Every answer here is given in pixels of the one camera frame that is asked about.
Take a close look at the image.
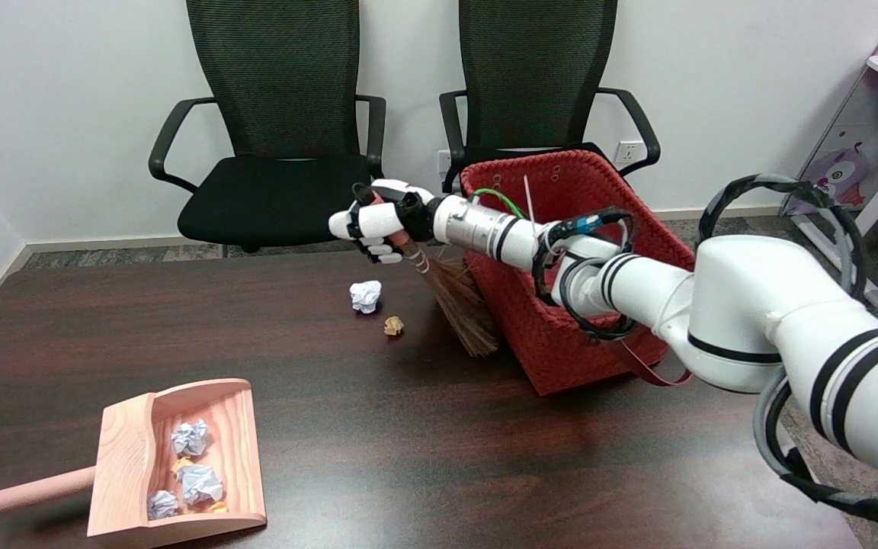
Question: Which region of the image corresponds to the brown straw hand broom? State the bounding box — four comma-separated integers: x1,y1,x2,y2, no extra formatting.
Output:
353,183,501,359

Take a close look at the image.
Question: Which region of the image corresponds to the wooden dustpan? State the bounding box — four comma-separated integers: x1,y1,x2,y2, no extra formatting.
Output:
0,379,267,548

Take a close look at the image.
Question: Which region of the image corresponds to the thin black cable loop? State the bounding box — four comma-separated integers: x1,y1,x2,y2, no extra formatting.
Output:
557,255,638,342

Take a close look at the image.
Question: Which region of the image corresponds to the white paper ball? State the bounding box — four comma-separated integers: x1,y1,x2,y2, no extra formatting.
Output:
349,280,383,315
147,490,180,521
171,419,210,457
178,464,224,506

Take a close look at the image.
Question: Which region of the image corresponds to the thick braided black cable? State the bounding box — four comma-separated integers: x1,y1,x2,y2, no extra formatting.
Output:
698,174,878,535

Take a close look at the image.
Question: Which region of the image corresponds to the green cable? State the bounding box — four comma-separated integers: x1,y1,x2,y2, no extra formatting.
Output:
475,188,527,222

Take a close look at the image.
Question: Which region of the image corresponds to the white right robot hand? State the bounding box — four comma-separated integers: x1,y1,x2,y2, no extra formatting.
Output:
328,179,440,265

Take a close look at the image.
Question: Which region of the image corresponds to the white zip tie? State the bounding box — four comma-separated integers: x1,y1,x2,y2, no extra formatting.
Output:
523,175,562,256

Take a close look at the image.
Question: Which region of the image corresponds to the red woven basket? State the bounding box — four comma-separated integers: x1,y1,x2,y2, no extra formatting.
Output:
460,149,718,397

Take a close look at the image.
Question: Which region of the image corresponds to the black mesh office chair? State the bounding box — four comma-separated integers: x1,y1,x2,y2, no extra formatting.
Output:
437,0,661,245
149,0,393,254

